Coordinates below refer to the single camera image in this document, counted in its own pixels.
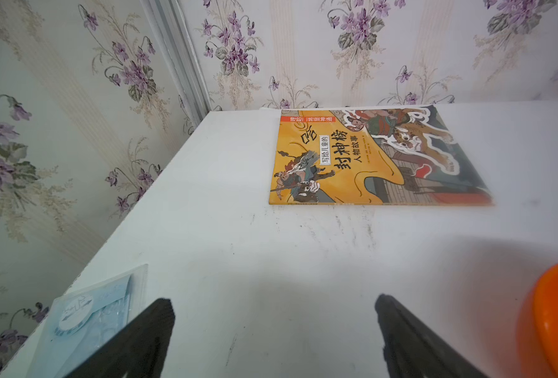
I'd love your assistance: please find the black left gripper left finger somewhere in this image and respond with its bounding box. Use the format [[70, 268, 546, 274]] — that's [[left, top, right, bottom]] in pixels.
[[68, 298, 176, 378]]

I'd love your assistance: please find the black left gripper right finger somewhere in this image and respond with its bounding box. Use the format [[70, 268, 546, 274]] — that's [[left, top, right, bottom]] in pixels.
[[375, 294, 485, 377]]

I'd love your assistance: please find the orange plastic bowl far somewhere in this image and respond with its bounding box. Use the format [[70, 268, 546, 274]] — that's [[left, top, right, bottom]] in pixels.
[[516, 264, 558, 377]]

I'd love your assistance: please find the yellow illustrated children's book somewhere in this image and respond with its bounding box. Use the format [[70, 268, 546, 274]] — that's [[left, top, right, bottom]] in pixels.
[[269, 106, 492, 206]]

